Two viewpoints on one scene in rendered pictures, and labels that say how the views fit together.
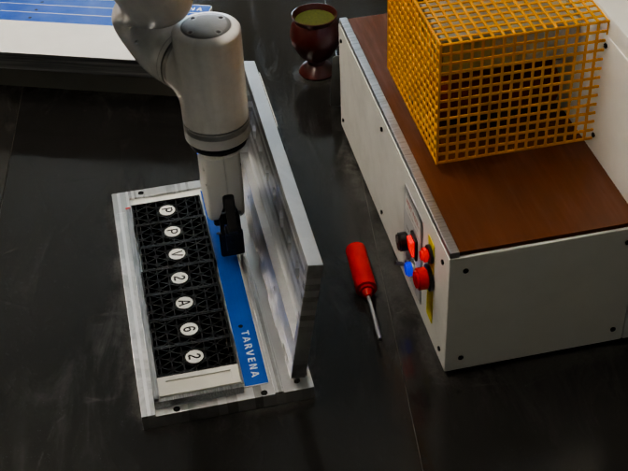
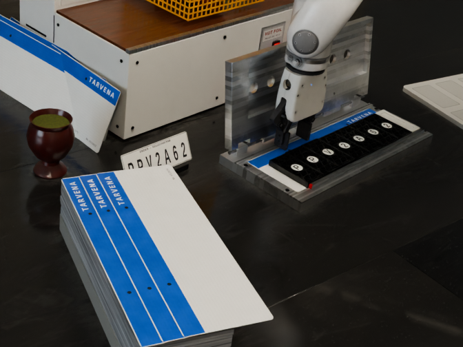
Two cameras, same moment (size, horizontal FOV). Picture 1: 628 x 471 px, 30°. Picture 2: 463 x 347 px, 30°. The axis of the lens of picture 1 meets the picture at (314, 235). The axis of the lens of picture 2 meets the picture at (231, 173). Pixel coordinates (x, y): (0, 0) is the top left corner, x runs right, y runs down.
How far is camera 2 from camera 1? 260 cm
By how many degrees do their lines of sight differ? 95
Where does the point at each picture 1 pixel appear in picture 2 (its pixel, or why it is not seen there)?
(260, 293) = (318, 124)
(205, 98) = not seen: hidden behind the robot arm
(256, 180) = (268, 107)
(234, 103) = not seen: hidden behind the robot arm
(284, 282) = (335, 82)
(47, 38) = (197, 253)
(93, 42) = (179, 222)
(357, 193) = (191, 123)
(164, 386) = (413, 128)
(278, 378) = (364, 105)
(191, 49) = not seen: outside the picture
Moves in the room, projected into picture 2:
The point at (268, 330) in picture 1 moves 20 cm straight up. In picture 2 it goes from (339, 116) to (357, 29)
